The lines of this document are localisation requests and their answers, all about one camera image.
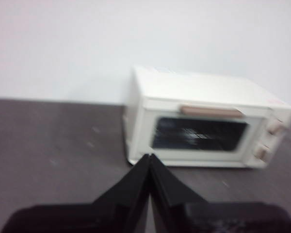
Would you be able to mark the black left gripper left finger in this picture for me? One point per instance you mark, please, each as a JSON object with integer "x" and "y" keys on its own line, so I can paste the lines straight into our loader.
{"x": 106, "y": 216}

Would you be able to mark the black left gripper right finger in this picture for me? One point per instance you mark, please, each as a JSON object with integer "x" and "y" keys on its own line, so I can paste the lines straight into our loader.
{"x": 196, "y": 218}

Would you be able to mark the beige oven knob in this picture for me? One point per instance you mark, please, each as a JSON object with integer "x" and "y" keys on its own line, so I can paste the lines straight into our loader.
{"x": 275, "y": 127}
{"x": 262, "y": 153}

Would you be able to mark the white toaster oven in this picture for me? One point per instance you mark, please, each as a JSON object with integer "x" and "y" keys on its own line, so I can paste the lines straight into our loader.
{"x": 196, "y": 87}

